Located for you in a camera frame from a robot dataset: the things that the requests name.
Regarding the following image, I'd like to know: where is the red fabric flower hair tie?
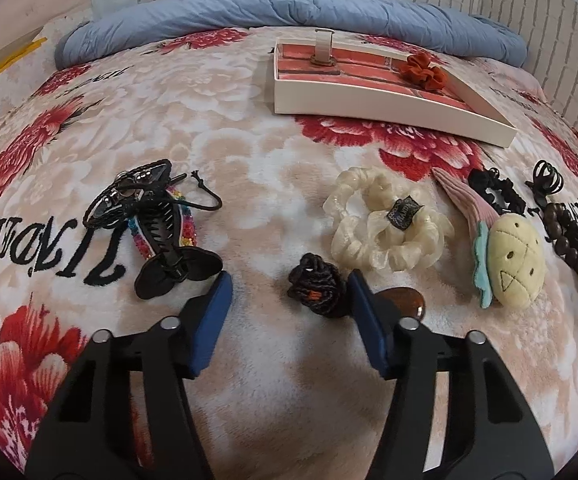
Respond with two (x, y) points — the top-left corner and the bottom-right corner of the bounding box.
(400, 52), (448, 91)

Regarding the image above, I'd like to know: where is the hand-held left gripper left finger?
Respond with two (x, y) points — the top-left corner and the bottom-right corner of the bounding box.
(24, 271), (234, 480)

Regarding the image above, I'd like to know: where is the rolled blue quilt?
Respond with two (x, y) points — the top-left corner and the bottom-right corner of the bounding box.
(54, 0), (528, 70)

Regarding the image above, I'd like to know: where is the black scrunchie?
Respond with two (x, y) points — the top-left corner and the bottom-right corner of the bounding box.
(469, 167), (527, 216)

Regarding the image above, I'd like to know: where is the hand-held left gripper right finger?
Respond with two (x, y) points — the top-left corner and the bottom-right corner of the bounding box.
(346, 269), (554, 480)

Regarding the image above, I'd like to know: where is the thin black elastic cord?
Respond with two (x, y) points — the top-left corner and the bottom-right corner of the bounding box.
(169, 170), (223, 212)

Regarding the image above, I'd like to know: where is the black metal barrette with cord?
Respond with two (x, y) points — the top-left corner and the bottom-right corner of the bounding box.
(83, 159), (172, 231)

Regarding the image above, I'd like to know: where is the yellow tape strip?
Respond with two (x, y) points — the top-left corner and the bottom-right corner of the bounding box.
(0, 35), (48, 101)

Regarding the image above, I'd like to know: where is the rainbow beaded hair clip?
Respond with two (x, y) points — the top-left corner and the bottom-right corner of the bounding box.
(129, 187), (200, 261)

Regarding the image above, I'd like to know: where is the cream organza scrunchie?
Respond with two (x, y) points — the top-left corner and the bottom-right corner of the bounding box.
(324, 166), (456, 272)

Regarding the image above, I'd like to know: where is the large black hair claw clip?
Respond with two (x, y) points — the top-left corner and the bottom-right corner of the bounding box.
(128, 187), (224, 301)

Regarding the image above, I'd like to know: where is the black braided hair tie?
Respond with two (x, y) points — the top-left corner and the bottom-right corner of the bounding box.
(287, 253), (347, 318)

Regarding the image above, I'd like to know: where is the brown oval hair clip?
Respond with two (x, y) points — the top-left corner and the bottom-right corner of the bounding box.
(376, 287), (427, 328)

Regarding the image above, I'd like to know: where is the white tray box red lining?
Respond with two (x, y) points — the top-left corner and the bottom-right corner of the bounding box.
(272, 37), (518, 147)

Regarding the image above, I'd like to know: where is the pink ribbed hair clip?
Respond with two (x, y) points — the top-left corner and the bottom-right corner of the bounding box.
(431, 167), (502, 226)

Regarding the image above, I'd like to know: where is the cream plush hair clip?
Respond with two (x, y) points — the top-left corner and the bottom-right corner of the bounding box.
(471, 212), (550, 309)

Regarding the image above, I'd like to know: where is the brown wooden bead bracelet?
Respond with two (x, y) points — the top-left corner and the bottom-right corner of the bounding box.
(541, 200), (578, 275)

